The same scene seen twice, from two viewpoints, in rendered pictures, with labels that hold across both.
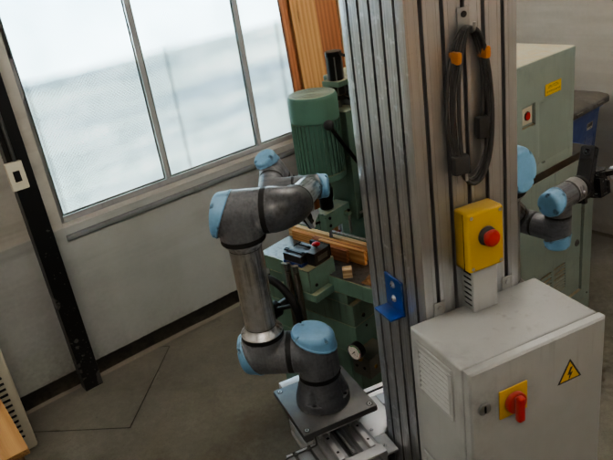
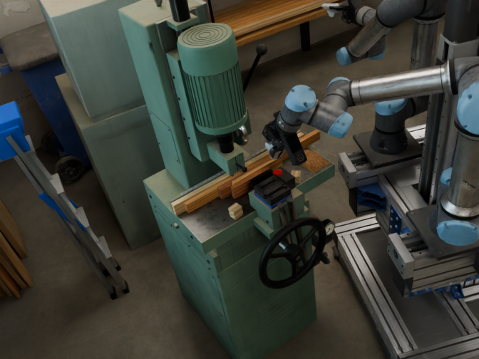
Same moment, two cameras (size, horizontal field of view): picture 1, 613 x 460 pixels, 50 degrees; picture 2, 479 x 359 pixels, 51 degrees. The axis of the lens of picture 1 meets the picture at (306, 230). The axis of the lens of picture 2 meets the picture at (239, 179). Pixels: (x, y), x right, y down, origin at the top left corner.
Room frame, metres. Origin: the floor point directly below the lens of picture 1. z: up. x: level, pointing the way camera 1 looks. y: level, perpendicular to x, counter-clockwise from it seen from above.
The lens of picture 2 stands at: (1.86, 1.29, 2.14)
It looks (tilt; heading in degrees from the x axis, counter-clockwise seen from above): 40 degrees down; 285
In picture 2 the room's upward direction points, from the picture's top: 10 degrees counter-clockwise
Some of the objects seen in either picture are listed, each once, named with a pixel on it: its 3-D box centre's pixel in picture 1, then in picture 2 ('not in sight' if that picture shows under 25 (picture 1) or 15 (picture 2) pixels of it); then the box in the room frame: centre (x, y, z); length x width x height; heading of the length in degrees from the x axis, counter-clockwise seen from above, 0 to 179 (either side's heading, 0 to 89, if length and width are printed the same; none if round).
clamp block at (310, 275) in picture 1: (308, 270); (276, 201); (2.08, 0.02, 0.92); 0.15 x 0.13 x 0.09; 43
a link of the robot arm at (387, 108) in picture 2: not in sight; (392, 108); (1.66, -0.44, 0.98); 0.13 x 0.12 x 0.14; 35
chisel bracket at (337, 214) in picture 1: (332, 216); (226, 156); (2.27, -0.10, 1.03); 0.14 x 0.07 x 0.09; 133
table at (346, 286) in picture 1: (326, 271); (263, 199); (2.14, -0.05, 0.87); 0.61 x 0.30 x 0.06; 43
